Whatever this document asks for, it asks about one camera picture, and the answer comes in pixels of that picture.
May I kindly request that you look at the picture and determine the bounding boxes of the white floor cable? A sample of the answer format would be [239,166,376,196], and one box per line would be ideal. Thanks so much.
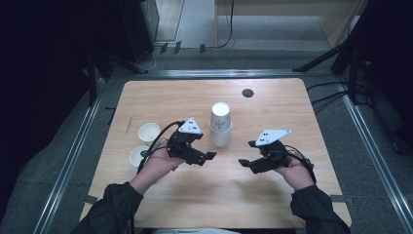
[135,45,164,72]

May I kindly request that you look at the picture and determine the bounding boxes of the long metal floor rail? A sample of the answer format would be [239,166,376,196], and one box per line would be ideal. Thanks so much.
[110,68,332,80]
[335,81,413,234]
[32,94,104,234]

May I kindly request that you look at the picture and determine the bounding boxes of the person's grey clothing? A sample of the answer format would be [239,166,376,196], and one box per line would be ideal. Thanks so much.
[155,227,235,234]

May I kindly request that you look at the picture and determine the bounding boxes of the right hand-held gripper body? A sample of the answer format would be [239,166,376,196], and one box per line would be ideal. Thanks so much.
[254,128,293,174]

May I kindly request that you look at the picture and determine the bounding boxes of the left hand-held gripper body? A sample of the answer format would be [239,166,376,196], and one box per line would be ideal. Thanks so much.
[166,116,205,164]

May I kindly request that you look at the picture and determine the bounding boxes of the light wooden furniture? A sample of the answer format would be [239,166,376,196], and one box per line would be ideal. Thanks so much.
[213,0,369,50]

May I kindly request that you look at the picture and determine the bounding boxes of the black hanging cable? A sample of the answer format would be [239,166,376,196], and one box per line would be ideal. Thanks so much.
[216,0,236,50]

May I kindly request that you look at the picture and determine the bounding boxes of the white paper drinking cup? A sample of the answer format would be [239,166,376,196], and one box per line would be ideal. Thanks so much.
[137,122,162,146]
[129,144,152,169]

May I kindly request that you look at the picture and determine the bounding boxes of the black metal stand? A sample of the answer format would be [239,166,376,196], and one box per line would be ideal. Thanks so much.
[85,50,113,106]

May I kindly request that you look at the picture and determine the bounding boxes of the right hand-held gripper black cable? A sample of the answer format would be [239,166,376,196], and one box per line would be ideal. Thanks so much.
[278,143,318,185]

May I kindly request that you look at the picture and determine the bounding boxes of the black cabinet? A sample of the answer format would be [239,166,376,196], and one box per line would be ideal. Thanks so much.
[118,0,161,63]

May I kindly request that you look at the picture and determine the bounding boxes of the person's left hand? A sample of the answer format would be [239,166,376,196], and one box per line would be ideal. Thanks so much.
[137,143,186,195]

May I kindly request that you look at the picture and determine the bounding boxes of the black tripod stand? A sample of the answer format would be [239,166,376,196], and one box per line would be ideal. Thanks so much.
[291,0,384,106]

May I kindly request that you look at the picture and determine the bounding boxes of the person's right hand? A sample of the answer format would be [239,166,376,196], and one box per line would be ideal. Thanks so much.
[280,155,317,192]

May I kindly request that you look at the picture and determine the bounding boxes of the black floor cables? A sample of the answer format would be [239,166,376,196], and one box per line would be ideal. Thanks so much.
[306,80,350,115]

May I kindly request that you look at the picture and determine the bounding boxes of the stack of white paper cups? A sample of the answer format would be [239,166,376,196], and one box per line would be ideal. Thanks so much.
[209,101,234,149]

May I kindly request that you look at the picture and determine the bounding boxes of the grey tape strip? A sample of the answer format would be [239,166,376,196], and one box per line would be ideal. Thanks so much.
[329,193,350,204]
[81,193,99,206]

